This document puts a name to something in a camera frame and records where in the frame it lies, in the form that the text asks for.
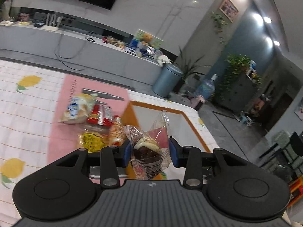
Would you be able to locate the pink table mat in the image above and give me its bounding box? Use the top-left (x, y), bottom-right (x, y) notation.
top-left (47, 74), bottom-right (129, 164)

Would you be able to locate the lemon print white tablecloth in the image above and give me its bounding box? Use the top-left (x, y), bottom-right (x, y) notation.
top-left (1, 60), bottom-right (218, 226)

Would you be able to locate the left potted grass plant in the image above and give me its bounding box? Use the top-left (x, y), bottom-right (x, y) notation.
top-left (0, 0), bottom-right (17, 22)

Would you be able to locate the grey drawer cabinet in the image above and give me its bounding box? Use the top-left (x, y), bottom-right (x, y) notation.
top-left (216, 73), bottom-right (257, 113)

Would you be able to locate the black power cable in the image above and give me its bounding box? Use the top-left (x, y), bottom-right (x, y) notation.
top-left (53, 27), bottom-right (96, 71)

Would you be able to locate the potted green leaf plant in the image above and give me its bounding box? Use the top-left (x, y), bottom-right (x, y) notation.
top-left (173, 47), bottom-right (210, 94)

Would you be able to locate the blue white chip bag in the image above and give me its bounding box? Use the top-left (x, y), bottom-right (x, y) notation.
top-left (59, 93), bottom-right (98, 124)

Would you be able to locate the framed wall picture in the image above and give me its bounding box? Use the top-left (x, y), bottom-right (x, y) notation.
top-left (219, 0), bottom-right (239, 23)

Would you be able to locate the teddy bear calendar stand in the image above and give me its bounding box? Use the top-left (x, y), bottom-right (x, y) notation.
top-left (128, 29), bottom-right (163, 58)

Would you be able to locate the orange cardboard box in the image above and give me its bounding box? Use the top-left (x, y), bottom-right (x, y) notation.
top-left (121, 101), bottom-right (212, 180)

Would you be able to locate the blue water jug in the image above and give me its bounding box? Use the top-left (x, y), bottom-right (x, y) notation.
top-left (195, 74), bottom-right (218, 100)

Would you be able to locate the red snack packet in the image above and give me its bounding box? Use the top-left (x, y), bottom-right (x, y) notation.
top-left (86, 103), bottom-right (113, 127)

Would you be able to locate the clear chocolate cupcake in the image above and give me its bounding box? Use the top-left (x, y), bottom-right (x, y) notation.
top-left (124, 110), bottom-right (172, 180)

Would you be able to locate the white wifi router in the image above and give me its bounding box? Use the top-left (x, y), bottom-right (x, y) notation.
top-left (41, 13), bottom-right (63, 32)

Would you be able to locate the grey round trash bin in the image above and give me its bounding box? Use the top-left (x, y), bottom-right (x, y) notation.
top-left (152, 64), bottom-right (183, 97)

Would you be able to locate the yellow cracker clear bag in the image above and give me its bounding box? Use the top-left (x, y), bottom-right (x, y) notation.
top-left (77, 124), bottom-right (109, 153)

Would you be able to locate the red yellow noodle snack bag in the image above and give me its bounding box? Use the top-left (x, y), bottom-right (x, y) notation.
top-left (108, 115), bottom-right (126, 146)

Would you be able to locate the climbing green vine plant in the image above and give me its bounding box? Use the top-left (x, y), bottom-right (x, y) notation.
top-left (215, 54), bottom-right (262, 100)

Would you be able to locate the grey low tv cabinet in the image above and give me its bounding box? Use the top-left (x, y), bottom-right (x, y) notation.
top-left (1, 14), bottom-right (162, 85)

